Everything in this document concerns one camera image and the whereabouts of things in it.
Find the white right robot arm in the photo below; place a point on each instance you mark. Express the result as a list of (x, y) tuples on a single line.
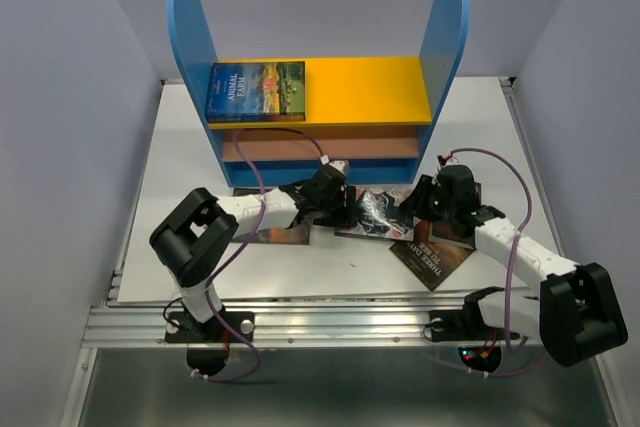
[(571, 308)]

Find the Animal Farm book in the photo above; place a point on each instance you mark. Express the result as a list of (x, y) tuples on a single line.
[(270, 91)]

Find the Three Days to See book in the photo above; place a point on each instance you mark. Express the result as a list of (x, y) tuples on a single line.
[(430, 262)]

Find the Little Women book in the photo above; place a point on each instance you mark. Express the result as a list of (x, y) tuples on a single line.
[(378, 215)]

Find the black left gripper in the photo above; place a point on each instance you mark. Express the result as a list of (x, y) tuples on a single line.
[(345, 216)]

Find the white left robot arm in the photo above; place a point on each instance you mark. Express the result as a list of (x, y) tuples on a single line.
[(192, 239)]

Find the blue and yellow bookshelf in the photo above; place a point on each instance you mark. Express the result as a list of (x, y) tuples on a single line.
[(377, 113)]

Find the A Tale of Two Cities book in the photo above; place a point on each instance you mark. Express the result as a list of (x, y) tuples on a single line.
[(298, 235)]

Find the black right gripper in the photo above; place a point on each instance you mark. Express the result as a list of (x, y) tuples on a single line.
[(414, 203)]

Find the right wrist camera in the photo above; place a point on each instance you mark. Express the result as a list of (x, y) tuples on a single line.
[(446, 160)]

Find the Edward Tulane book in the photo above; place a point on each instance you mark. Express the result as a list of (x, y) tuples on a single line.
[(448, 228)]

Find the aluminium mounting rail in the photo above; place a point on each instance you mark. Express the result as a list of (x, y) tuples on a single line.
[(313, 323)]

